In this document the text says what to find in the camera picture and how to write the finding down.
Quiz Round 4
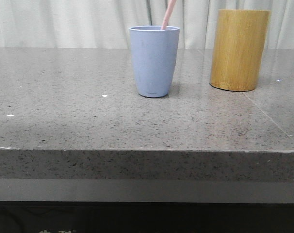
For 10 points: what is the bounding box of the white curtain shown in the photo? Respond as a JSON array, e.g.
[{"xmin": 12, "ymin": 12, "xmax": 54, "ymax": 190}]
[{"xmin": 0, "ymin": 0, "xmax": 294, "ymax": 49}]

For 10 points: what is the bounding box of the blue plastic cup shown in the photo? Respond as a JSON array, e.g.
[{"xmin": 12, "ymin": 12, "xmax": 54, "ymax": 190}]
[{"xmin": 129, "ymin": 26, "xmax": 180, "ymax": 98}]

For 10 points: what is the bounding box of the bamboo cylindrical holder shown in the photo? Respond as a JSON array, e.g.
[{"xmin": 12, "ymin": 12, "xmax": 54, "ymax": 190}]
[{"xmin": 210, "ymin": 9, "xmax": 270, "ymax": 92}]

